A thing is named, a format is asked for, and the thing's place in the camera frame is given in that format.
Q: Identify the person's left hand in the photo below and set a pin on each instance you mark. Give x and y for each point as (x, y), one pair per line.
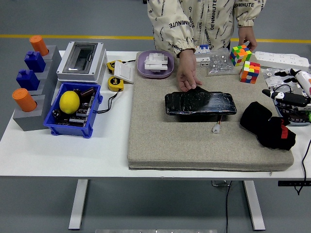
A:
(246, 36)

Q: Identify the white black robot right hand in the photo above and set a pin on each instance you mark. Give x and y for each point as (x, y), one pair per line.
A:
(302, 80)

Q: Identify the person's right hand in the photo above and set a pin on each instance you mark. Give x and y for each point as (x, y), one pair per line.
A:
(187, 72)

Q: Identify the black rag with red tag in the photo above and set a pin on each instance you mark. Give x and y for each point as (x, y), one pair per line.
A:
(262, 121)

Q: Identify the person's right forearm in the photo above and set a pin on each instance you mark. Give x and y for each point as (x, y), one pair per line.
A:
(170, 36)

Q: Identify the person's left forearm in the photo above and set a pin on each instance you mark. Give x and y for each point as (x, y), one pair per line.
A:
(247, 14)

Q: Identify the colourful puzzle cube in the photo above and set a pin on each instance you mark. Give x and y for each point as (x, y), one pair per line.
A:
(240, 55)
(250, 72)

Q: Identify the white blue circuit breaker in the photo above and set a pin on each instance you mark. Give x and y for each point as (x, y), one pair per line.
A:
(204, 49)

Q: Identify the white power strip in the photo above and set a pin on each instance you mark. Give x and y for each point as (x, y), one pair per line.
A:
(279, 59)

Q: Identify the clear bags of washers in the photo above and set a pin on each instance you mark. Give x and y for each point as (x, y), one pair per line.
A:
(271, 77)

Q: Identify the clear bag of nuts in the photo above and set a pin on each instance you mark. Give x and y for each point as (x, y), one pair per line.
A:
(218, 64)

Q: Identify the clear parts container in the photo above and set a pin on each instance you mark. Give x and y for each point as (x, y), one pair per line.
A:
(296, 119)

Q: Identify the person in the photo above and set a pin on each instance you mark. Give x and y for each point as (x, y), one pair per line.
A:
(206, 19)

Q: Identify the purple tray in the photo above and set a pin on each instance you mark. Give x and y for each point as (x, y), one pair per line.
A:
(142, 69)

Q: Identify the grey-brown mat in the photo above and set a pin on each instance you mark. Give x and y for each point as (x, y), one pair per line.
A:
(170, 140)

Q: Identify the yellow tape measure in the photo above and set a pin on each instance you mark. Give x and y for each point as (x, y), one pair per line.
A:
(114, 83)
(110, 66)

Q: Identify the black table control box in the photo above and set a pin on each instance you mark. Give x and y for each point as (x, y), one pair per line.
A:
(291, 183)

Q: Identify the yellow lemon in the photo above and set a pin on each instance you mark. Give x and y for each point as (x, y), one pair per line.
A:
(69, 102)

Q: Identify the blue plastic bin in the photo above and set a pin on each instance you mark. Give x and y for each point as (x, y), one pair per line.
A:
(70, 131)

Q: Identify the white table leg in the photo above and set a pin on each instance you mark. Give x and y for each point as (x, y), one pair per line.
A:
(78, 204)
(254, 206)

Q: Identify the orange cylinder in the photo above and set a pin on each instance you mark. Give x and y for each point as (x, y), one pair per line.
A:
(23, 100)
(39, 44)

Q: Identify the blue block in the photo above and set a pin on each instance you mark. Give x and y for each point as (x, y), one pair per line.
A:
(27, 80)
(34, 61)

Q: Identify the grey stepped block holder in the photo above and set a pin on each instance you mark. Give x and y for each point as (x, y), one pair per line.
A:
(29, 123)

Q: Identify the white switch parts stack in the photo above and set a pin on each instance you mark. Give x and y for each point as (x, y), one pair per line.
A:
(155, 61)

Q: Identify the white wall switch plate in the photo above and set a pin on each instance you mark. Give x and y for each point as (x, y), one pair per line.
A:
(124, 72)

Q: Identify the grey electrical enclosure box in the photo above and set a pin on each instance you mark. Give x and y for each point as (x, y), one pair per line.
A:
(82, 58)

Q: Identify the metal bracket under table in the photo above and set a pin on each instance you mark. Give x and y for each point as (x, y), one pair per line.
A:
(219, 183)

